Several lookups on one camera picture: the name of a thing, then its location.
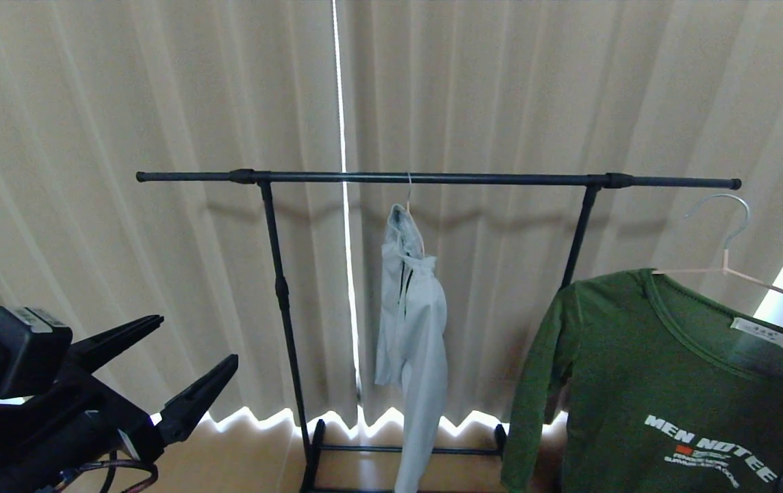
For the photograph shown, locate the green garment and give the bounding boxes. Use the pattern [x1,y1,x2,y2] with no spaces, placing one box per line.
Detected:
[500,268,783,493]

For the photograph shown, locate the beige curtain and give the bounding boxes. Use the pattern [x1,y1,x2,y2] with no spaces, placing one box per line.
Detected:
[0,0,783,429]

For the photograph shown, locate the pale grey shorts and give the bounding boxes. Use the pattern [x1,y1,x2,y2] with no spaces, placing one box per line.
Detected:
[374,203,449,493]

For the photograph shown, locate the black clothes rack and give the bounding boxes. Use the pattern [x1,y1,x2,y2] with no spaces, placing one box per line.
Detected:
[136,168,743,493]

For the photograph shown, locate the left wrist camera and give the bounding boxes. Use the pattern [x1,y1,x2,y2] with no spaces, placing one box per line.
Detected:
[0,305,73,429]

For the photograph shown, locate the pink clothes hanger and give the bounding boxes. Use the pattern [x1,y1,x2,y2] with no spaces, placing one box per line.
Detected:
[651,194,783,313]
[401,171,427,258]

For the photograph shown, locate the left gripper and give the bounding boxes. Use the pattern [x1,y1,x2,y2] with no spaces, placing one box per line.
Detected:
[0,314,240,493]

